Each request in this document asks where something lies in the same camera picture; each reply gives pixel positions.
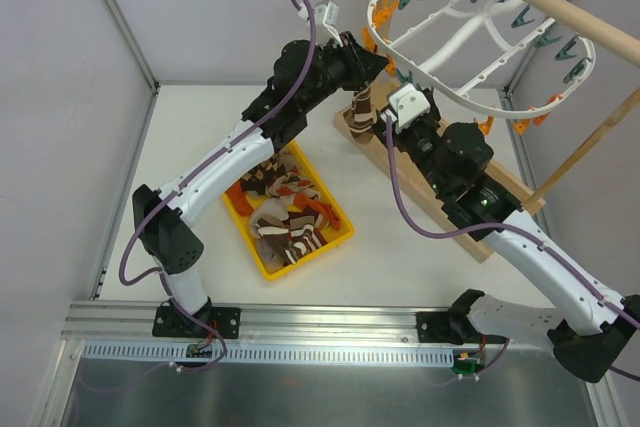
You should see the orange clothes peg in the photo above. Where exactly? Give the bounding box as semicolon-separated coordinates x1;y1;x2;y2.
474;116;495;136
362;28;396;77

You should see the brown white striped sock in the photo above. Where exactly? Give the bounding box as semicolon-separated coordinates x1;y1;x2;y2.
343;87;376;144

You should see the brown argyle sock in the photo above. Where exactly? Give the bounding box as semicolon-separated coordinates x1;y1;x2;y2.
240;155;300;196

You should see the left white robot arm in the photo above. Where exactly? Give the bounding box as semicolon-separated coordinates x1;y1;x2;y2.
132;32;388;337

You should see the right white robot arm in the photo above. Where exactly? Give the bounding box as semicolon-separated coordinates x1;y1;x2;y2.
374;84;639;383

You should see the white round clip hanger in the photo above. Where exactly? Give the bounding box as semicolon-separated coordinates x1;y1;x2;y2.
365;0;596;134

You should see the wooden hanger stand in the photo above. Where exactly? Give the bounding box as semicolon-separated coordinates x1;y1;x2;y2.
333;0;640;264

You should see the teal clothes peg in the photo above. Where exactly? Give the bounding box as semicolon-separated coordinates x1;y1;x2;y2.
396;68;415;85

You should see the yellow plastic tray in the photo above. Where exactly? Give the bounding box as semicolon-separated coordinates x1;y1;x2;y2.
222;141;355;281

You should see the orange sock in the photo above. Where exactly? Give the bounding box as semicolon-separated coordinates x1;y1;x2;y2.
294;192;341;230

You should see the green circuit board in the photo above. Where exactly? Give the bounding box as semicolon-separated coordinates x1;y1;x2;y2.
451;353;485;377

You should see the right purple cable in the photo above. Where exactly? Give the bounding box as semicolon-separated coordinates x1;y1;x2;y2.
385;114;640;382

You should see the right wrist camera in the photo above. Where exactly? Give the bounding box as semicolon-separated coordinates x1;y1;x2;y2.
387;83;431;133

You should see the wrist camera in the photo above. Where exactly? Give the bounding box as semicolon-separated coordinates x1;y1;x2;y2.
311;0;339;44
387;83;431;133

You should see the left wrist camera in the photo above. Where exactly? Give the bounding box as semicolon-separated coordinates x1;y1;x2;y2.
311;0;339;44

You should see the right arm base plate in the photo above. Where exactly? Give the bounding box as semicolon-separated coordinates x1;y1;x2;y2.
415;311;456;344

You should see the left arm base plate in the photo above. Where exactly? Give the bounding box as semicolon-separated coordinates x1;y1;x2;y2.
152;303;242;339

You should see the aluminium mounting rail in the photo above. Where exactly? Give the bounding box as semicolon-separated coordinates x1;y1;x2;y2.
62;300;445;346

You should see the perforated cable duct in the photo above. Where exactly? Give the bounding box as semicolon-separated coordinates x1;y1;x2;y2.
83;341;454;368

